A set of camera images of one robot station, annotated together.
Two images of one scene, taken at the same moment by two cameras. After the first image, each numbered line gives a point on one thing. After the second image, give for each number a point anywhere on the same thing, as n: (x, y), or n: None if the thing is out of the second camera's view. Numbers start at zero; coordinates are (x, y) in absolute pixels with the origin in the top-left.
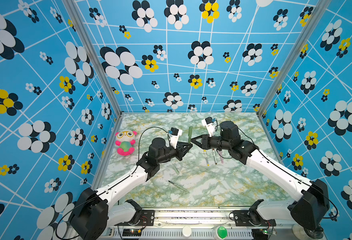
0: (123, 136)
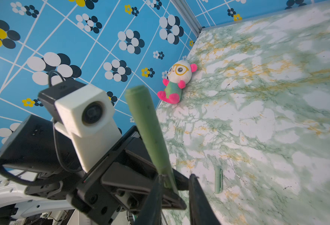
0: (179, 73)
